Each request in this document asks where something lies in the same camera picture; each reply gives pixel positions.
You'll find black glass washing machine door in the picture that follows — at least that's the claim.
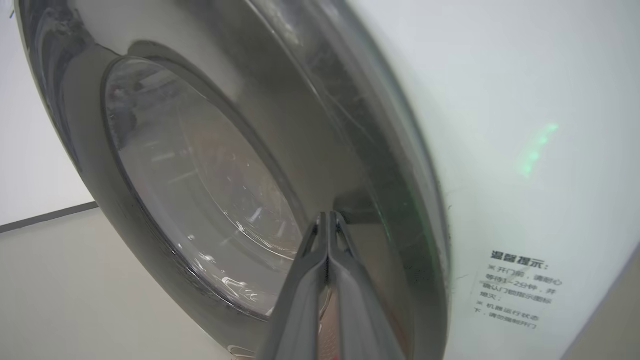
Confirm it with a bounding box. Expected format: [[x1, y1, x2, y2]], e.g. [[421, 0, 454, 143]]
[[15, 0, 451, 360]]

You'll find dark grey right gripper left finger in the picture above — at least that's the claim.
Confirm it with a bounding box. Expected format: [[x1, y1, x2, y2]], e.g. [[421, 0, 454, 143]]
[[257, 212, 329, 360]]

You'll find white washing machine body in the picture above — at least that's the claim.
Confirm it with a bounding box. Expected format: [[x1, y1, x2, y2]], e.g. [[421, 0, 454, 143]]
[[345, 0, 640, 360]]

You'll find black printed text notice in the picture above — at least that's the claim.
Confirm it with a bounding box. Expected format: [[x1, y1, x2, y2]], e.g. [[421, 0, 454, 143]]
[[472, 250, 564, 331]]

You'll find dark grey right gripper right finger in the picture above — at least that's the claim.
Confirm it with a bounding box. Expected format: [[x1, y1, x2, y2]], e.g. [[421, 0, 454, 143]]
[[329, 211, 406, 360]]

